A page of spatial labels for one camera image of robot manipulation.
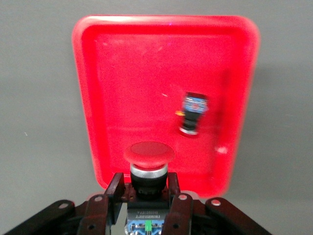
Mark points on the red mushroom push button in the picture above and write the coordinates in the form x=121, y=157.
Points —
x=194, y=105
x=149, y=153

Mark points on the red plastic tray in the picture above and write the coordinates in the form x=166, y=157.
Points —
x=137, y=85

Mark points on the dark grey table mat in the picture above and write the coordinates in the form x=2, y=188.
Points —
x=36, y=98

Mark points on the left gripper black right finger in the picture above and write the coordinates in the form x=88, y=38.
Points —
x=178, y=213

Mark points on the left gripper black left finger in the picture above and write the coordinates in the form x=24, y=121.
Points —
x=97, y=213

